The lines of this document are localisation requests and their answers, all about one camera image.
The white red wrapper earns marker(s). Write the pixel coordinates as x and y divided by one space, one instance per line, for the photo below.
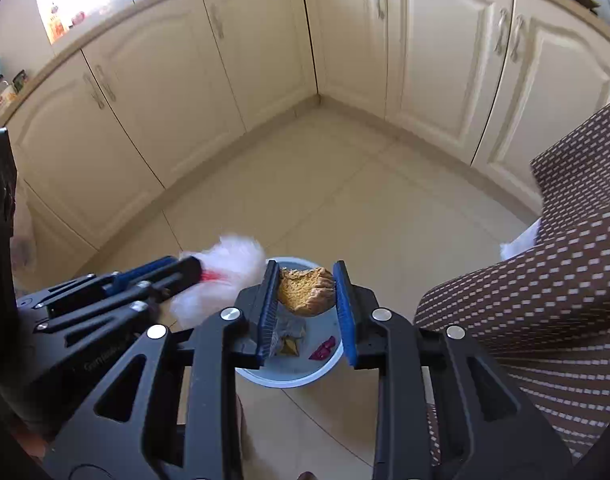
230 265

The orange label bottle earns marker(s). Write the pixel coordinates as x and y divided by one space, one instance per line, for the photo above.
57 27

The dark green packet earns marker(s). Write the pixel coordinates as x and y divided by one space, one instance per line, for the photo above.
21 81

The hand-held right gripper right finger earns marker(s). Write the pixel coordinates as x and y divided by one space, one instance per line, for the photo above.
346 320

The magenta wrapper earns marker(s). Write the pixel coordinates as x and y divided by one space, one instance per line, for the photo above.
324 349

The small red container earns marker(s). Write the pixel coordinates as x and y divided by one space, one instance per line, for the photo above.
80 18

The light blue plastic bin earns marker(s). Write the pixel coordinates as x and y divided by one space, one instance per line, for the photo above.
295 375

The brown dotted tablecloth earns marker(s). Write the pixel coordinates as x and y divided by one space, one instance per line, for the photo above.
545 310

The white paper napkin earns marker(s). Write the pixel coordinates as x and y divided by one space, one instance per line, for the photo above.
522 242

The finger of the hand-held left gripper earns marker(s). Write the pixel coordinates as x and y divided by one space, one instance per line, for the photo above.
177 282
145 270

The brown bread piece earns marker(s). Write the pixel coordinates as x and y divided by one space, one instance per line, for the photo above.
305 292

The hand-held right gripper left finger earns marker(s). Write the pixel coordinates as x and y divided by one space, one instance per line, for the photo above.
265 320

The grey crumpled wrapper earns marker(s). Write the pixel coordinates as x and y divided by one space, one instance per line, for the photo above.
290 327

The row of cream cabinet doors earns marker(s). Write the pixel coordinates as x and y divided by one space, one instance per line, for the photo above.
160 85

